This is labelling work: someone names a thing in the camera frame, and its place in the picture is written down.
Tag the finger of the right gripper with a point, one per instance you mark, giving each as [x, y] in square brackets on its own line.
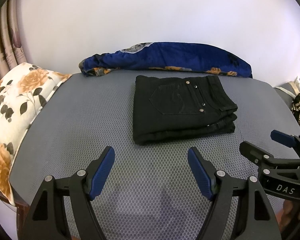
[283, 138]
[265, 160]

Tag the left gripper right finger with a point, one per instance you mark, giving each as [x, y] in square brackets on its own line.
[255, 218]

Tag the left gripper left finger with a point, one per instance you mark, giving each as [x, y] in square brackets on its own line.
[46, 218]

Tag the black pants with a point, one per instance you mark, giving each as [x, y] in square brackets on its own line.
[172, 108]

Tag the grey mesh mattress pad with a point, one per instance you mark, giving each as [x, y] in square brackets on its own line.
[151, 192]

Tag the blue floral blanket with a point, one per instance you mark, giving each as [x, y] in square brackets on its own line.
[174, 56]

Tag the white floral pillow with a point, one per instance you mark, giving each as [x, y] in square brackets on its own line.
[24, 91]

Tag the pink striped curtain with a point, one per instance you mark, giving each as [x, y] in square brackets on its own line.
[11, 49]

